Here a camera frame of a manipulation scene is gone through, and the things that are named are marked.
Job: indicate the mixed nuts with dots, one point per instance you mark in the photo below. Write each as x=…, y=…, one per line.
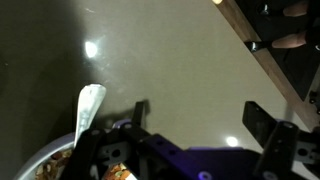
x=53, y=164

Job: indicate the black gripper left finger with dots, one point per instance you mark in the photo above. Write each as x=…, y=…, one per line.
x=138, y=113

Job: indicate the white plastic spoon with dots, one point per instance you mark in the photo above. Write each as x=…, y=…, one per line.
x=88, y=106

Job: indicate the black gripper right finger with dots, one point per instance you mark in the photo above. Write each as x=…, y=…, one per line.
x=258, y=120

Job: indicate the white bowl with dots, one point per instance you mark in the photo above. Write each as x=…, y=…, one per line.
x=43, y=152

